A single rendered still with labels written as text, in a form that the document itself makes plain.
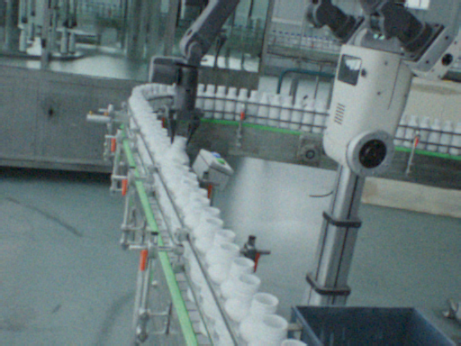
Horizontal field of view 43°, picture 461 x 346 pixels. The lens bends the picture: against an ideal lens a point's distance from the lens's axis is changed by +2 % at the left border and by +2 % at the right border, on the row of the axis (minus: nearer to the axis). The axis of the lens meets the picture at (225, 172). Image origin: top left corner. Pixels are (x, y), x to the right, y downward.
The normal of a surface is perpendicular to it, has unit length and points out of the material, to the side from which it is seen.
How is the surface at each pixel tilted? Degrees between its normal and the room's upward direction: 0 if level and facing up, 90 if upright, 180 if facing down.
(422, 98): 90
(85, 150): 90
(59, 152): 90
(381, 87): 90
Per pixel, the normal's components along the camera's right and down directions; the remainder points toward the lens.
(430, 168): -0.06, 0.26
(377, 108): 0.22, 0.48
